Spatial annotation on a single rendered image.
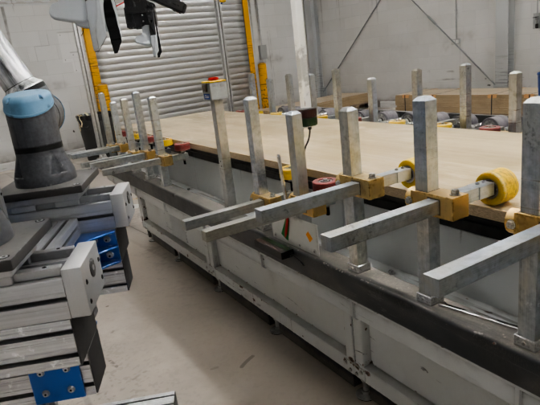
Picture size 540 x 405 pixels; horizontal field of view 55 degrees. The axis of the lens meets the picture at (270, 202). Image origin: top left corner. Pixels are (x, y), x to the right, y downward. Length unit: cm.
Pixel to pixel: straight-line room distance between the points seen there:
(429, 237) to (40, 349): 80
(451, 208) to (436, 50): 882
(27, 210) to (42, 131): 21
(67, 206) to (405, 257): 96
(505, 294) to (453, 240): 18
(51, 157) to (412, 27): 914
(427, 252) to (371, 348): 82
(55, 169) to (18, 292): 53
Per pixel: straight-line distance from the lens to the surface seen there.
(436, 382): 178
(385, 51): 1059
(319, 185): 154
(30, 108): 140
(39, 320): 97
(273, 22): 1133
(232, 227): 141
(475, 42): 948
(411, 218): 108
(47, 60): 919
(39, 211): 143
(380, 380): 195
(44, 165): 140
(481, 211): 129
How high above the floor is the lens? 129
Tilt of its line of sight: 16 degrees down
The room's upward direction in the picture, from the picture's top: 7 degrees counter-clockwise
